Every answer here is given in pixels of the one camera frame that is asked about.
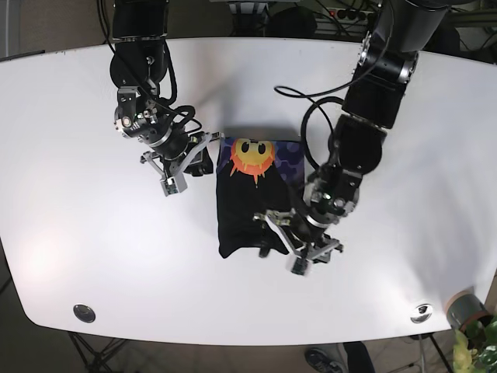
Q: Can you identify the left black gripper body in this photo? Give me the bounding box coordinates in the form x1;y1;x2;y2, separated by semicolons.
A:
253;189;344;276

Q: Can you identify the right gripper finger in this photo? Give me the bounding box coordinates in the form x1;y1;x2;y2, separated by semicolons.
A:
189;148;214;177

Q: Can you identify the black printed T-shirt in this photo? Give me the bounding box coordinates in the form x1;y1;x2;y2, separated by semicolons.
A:
216;137;304;259

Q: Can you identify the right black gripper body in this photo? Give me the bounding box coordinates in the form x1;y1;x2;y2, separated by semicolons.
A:
140;131;224;197

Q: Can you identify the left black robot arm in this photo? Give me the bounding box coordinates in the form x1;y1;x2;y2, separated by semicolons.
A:
255;1;453;276

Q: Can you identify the right silver table grommet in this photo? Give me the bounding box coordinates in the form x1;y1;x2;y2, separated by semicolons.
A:
410;303;433;324

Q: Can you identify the silver table grommet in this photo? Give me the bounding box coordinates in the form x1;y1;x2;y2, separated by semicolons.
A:
73;304;96;323
410;303;433;324

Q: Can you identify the left silver table grommet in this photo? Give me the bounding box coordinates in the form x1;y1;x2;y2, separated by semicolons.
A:
73;304;96;323

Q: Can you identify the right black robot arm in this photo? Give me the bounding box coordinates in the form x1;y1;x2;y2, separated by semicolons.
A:
97;1;223;196

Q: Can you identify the grey plant pot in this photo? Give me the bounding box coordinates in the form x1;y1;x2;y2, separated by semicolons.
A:
444;291;492;331

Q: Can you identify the green potted plant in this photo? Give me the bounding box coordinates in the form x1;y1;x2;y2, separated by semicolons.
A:
453;316;496;373

